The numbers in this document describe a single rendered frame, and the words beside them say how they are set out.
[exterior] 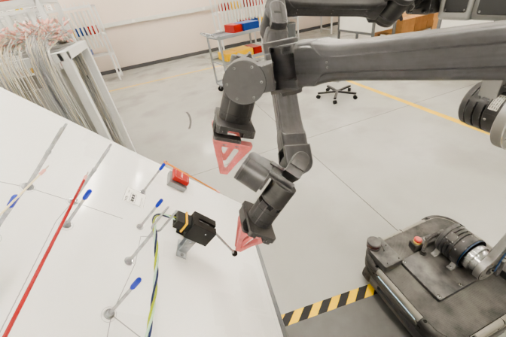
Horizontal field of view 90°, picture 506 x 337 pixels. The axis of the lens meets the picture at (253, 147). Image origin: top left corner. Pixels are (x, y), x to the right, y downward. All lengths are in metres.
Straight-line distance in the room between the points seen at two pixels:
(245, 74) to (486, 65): 0.24
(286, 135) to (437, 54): 0.33
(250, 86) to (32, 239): 0.40
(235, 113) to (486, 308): 1.44
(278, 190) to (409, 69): 0.32
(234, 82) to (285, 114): 0.26
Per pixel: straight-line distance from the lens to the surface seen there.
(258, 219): 0.56
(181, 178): 0.76
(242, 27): 4.51
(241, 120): 0.43
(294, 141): 0.56
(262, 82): 0.34
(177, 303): 0.56
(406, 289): 1.56
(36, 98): 1.17
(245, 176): 0.52
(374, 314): 1.73
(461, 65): 0.31
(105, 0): 8.58
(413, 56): 0.32
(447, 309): 1.57
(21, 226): 0.54
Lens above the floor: 1.53
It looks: 32 degrees down
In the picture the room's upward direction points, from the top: 9 degrees counter-clockwise
